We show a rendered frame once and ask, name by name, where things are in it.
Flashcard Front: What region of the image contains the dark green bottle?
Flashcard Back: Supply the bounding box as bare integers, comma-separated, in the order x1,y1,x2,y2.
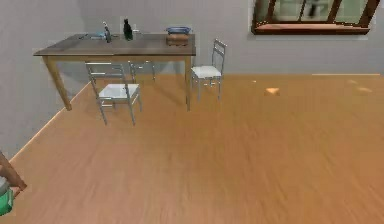
122,18,134,42

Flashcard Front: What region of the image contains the brown framed window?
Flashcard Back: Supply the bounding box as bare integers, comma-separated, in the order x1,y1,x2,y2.
250,0,381,36

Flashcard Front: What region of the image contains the blue flat object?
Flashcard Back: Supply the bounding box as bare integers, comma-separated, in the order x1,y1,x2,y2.
79,31,120,40

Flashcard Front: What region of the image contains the green bin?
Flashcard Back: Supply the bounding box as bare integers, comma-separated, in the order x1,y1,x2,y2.
0,175,15,217

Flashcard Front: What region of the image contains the brown wooden table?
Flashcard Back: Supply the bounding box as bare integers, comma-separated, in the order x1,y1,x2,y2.
32,32,197,113

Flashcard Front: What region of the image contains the grey chair white seat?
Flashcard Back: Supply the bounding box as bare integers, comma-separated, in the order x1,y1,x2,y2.
85,61,144,127
190,38,228,103

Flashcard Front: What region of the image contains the grey slim bottle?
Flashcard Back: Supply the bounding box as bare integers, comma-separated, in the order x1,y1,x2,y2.
102,21,113,44

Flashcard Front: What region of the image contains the blue bowl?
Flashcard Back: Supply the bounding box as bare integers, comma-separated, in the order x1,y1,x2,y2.
165,26,193,35

